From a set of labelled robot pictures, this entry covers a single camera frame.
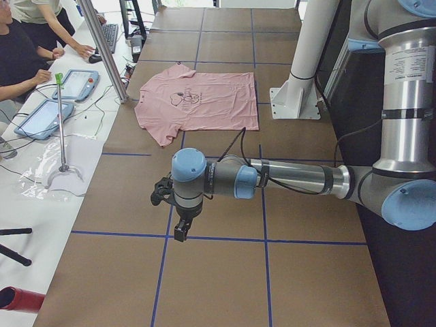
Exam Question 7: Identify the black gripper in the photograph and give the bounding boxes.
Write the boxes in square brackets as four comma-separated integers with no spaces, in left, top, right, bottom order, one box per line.
[174,205,202,242]

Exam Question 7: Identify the pink t-shirt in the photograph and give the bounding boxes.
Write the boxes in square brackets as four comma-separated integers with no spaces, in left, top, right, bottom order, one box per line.
[134,64,259,147]

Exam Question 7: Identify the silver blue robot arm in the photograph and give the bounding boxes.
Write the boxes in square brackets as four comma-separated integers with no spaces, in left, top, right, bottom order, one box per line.
[168,1,435,242]

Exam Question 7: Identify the clear plastic sheet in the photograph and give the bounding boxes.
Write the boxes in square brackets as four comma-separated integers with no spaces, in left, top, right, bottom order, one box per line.
[17,134,104,200]

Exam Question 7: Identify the black tripod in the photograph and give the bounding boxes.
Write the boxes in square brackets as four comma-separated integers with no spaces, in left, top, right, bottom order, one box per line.
[1,228,33,266]

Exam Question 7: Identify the lower blue teach pendant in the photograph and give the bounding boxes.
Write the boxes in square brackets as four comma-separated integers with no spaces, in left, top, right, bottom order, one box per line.
[14,99,59,140]

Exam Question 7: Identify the blue teach pendant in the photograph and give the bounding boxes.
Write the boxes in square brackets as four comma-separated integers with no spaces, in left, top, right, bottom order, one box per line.
[54,69,99,102]
[14,99,59,140]

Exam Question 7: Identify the upper blue teach pendant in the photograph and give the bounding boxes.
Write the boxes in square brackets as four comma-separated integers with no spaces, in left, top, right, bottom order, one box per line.
[54,69,99,102]

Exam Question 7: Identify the red cylinder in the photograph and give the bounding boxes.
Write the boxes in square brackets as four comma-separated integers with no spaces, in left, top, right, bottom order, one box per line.
[1,286,45,313]

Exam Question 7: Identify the black computer mouse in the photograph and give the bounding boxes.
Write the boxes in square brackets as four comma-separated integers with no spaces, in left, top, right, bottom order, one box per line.
[88,54,102,64]

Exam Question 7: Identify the black power adapter box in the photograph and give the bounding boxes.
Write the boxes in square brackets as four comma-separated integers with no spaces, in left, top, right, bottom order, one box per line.
[130,35,146,63]

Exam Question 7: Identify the black computer keyboard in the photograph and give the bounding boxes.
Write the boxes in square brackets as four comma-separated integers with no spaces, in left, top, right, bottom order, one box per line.
[101,24,119,54]

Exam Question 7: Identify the person in black shirt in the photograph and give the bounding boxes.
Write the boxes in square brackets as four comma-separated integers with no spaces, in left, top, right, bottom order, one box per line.
[1,1,65,101]

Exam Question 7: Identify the person in beige shirt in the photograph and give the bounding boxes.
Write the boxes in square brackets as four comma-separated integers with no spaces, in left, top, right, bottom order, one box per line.
[12,0,95,59]

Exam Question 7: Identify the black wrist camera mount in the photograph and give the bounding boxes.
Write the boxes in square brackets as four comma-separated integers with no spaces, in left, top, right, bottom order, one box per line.
[151,173,175,206]

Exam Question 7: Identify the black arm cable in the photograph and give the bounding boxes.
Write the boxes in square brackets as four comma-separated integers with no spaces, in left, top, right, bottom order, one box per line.
[217,115,386,197]

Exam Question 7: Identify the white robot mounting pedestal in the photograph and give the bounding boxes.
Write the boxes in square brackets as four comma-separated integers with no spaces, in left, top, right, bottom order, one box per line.
[270,0,339,120]

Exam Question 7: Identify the reacher grabber tool green handle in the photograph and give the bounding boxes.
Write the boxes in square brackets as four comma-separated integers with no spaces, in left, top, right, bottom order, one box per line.
[45,73,83,189]

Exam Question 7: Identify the aluminium frame post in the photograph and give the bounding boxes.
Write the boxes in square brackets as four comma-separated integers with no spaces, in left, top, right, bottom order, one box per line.
[78,0,128,104]

